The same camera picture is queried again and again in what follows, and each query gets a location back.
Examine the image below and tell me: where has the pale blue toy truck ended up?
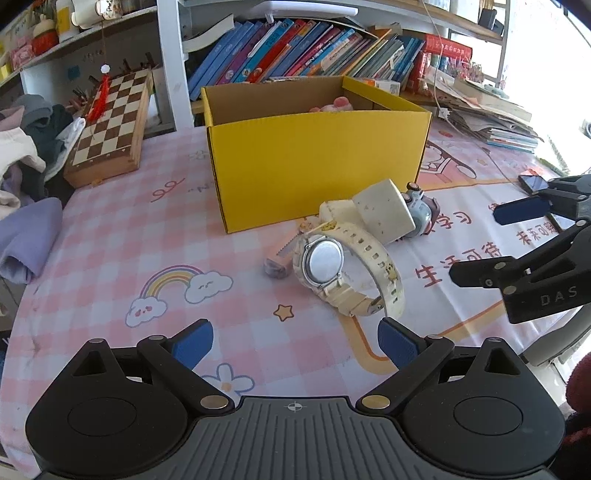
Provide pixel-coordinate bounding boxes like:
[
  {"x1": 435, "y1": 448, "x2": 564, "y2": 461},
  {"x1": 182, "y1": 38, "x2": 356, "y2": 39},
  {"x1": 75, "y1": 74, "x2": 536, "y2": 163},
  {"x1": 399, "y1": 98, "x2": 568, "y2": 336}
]
[{"x1": 403, "y1": 182, "x2": 441, "y2": 239}]

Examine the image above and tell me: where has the cream wrist watch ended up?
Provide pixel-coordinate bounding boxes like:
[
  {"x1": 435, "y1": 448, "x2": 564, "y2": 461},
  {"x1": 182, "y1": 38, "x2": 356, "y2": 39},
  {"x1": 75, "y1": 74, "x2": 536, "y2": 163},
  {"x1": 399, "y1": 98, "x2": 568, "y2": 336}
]
[{"x1": 293, "y1": 221, "x2": 406, "y2": 319}]

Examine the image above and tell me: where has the pink utility knife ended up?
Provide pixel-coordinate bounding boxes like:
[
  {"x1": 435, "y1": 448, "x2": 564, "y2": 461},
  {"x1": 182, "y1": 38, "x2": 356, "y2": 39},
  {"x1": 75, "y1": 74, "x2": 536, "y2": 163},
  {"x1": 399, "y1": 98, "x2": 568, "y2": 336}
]
[{"x1": 263, "y1": 227, "x2": 303, "y2": 279}]

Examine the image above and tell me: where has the large white charger plug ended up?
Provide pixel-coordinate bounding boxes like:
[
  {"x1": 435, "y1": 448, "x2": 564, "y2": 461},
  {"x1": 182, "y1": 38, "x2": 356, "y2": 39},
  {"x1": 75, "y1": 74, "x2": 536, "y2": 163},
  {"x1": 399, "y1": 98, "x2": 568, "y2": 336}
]
[{"x1": 353, "y1": 179, "x2": 416, "y2": 246}]

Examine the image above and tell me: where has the pink plush pig toy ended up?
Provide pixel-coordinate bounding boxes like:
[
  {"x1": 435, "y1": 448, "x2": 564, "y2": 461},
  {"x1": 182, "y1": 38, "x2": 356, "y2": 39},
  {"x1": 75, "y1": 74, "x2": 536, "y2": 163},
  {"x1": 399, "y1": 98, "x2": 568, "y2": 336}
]
[{"x1": 310, "y1": 96, "x2": 353, "y2": 113}]

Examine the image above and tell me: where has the black smartphone on table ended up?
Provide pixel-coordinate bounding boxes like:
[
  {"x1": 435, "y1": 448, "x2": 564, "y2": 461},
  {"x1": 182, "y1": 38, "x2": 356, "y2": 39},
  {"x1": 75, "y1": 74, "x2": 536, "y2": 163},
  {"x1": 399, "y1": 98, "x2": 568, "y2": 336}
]
[{"x1": 518, "y1": 174, "x2": 574, "y2": 232}]

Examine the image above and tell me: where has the stack of papers and books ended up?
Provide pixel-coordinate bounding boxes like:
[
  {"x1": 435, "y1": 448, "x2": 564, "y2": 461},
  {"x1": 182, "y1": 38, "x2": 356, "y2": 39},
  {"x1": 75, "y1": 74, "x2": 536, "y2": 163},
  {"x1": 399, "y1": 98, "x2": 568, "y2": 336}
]
[{"x1": 423, "y1": 67, "x2": 541, "y2": 153}]

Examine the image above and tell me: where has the pink checkered tablecloth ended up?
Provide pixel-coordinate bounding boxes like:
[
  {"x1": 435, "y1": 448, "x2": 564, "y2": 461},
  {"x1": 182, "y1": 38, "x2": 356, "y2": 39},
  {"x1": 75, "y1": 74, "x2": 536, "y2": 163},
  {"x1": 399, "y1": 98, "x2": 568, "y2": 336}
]
[{"x1": 1, "y1": 121, "x2": 569, "y2": 477}]

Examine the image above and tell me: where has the wooden chess board box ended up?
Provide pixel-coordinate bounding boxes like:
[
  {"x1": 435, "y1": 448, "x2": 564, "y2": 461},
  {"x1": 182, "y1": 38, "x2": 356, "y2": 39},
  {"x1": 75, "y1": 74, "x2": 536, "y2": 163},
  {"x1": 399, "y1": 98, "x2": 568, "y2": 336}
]
[{"x1": 63, "y1": 68, "x2": 153, "y2": 189}]

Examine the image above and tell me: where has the yellow cardboard box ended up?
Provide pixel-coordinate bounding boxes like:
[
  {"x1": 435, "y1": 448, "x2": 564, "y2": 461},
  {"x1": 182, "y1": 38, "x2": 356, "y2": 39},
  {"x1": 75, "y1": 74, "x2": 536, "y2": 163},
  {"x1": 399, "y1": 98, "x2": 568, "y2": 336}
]
[{"x1": 201, "y1": 77, "x2": 432, "y2": 234}]

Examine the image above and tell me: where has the red tassel ornament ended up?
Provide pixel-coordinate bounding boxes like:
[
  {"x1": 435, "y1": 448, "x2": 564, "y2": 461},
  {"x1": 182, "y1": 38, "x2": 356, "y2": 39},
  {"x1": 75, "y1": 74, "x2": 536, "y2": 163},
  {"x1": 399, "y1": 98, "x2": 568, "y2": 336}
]
[{"x1": 86, "y1": 64, "x2": 110, "y2": 124}]

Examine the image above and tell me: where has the pile of clothes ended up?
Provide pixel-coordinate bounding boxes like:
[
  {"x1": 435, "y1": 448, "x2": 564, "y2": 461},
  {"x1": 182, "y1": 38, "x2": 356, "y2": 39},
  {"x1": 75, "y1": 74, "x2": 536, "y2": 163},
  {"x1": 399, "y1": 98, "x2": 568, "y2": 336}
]
[{"x1": 1, "y1": 94, "x2": 85, "y2": 285}]

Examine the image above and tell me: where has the row of colourful books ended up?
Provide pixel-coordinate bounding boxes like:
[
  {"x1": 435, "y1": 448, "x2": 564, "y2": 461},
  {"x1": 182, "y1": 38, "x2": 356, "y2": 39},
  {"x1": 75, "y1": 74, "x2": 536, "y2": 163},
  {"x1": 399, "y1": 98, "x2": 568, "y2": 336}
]
[{"x1": 183, "y1": 16, "x2": 425, "y2": 101}]

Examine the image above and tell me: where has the white charging cable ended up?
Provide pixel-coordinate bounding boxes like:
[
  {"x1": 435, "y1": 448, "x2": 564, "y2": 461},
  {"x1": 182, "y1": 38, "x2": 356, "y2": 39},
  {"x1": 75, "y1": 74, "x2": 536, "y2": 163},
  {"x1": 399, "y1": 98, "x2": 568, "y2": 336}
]
[{"x1": 417, "y1": 0, "x2": 452, "y2": 121}]

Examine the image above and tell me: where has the white shelf post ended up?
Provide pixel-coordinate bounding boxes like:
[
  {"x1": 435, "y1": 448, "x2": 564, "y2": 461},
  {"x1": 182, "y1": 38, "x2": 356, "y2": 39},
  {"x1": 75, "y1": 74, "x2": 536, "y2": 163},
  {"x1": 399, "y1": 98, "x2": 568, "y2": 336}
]
[{"x1": 156, "y1": 0, "x2": 193, "y2": 130}]

